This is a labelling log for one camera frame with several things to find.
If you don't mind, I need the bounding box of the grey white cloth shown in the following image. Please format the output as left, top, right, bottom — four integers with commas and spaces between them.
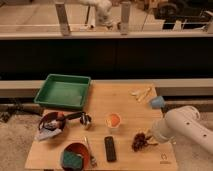
35, 122, 62, 141

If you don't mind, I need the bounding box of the dark pan with handle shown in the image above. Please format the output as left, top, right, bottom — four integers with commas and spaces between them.
38, 111, 84, 131

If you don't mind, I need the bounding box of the dark red grape bunch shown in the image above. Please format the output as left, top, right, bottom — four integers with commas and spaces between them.
132, 132, 149, 152

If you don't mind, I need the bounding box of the green sponge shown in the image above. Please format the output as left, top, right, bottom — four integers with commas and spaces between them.
61, 151, 83, 171

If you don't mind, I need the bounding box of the metal spoon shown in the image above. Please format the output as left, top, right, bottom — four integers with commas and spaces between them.
84, 136, 97, 167

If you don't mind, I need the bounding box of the blue cup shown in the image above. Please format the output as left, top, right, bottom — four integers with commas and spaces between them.
149, 96, 165, 109

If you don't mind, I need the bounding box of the red bowl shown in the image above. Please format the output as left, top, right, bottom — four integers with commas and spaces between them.
60, 143, 89, 171

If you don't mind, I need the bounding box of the wooden post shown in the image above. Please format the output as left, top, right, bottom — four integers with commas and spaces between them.
55, 3, 70, 36
120, 1, 131, 35

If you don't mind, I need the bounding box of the right wooden post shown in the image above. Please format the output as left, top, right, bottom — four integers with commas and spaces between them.
120, 1, 131, 35

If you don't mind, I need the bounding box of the orange filled cup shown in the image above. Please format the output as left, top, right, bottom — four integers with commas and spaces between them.
106, 113, 121, 129

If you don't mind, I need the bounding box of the left wooden post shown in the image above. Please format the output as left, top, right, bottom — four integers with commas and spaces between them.
55, 3, 70, 36

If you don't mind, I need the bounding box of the small metal cup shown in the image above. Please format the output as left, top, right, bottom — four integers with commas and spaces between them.
80, 114, 91, 130

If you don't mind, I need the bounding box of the green plastic tray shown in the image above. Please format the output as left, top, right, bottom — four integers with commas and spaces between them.
34, 74, 91, 110

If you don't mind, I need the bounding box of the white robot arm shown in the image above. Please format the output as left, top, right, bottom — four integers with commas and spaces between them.
151, 106, 213, 154

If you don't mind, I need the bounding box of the black remote control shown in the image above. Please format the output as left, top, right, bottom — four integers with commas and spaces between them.
104, 136, 117, 162

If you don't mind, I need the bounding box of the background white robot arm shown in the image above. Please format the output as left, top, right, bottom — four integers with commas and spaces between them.
77, 0, 112, 27

